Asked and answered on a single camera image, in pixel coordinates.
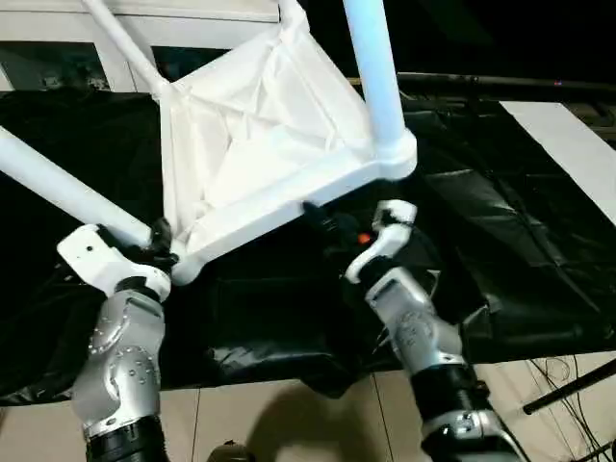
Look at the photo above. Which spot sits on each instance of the black work mat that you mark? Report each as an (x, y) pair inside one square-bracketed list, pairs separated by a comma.
[(505, 240)]

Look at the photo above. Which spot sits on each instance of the white plastic table leg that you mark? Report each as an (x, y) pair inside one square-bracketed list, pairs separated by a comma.
[(289, 9), (125, 43), (58, 178), (375, 72)]

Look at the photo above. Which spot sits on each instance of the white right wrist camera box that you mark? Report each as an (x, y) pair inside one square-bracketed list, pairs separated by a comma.
[(394, 226)]

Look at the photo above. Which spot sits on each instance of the black metal rod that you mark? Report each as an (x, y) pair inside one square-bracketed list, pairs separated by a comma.
[(505, 82)]

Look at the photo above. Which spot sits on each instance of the black case with yellow label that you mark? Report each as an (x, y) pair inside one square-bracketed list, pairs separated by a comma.
[(327, 38)]

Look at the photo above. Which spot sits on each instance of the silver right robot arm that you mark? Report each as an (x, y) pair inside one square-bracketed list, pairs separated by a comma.
[(414, 327)]

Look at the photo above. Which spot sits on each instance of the white flat board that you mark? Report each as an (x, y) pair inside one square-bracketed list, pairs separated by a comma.
[(568, 144)]

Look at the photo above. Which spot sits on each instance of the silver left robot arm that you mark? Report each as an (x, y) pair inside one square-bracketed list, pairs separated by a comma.
[(120, 346)]

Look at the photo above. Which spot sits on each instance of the white cabinet with glass doors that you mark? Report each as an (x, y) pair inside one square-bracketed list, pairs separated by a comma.
[(58, 24)]

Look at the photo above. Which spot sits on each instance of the black metal table strut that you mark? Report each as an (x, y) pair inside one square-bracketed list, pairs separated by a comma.
[(568, 390)]

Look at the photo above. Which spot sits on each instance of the white plastic table top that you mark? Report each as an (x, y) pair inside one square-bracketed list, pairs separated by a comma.
[(264, 120)]

